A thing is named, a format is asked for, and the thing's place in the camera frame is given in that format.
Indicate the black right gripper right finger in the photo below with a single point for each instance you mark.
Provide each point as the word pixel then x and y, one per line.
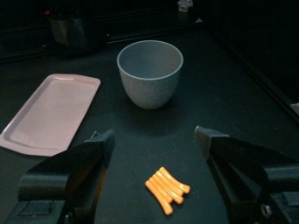
pixel 248 172

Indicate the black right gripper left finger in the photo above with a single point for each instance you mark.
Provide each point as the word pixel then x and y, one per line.
pixel 72 169

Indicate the pink rectangular plate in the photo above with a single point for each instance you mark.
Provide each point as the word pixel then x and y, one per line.
pixel 49 113

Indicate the orange toy fries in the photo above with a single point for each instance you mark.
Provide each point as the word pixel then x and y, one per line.
pixel 165 189

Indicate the grey speckled cup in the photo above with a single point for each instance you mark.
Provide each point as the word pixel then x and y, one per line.
pixel 149 74

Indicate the white small object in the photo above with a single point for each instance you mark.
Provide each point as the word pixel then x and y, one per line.
pixel 184 5

